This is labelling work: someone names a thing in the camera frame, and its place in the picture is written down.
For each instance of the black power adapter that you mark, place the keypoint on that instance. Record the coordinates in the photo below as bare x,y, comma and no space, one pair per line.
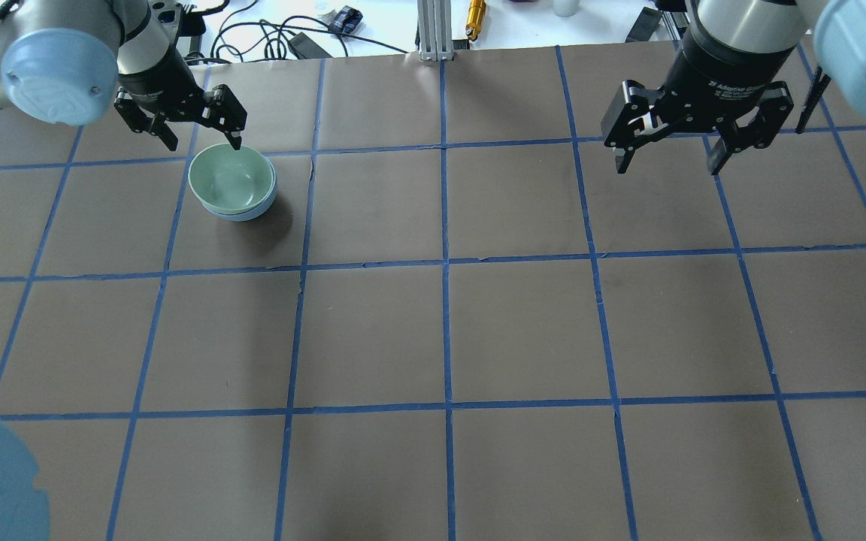
303,47

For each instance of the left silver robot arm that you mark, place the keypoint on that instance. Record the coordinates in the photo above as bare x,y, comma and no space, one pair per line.
68,62

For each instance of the aluminium frame post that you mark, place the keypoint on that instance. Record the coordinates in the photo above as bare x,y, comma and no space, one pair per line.
435,26

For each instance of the green ceramic bowl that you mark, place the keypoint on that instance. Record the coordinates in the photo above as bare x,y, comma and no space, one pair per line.
220,161

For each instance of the blue ceramic bowl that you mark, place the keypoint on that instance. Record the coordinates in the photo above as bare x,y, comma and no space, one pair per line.
237,199

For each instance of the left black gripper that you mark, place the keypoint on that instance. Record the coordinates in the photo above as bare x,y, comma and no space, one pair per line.
157,81

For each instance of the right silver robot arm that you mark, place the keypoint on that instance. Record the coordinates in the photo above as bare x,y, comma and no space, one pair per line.
838,29

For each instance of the yellow cylindrical tool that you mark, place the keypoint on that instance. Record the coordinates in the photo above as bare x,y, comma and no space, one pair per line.
474,20

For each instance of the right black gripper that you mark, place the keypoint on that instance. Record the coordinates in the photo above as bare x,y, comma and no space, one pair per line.
726,77

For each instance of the black phone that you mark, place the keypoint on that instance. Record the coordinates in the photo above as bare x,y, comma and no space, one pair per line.
645,25

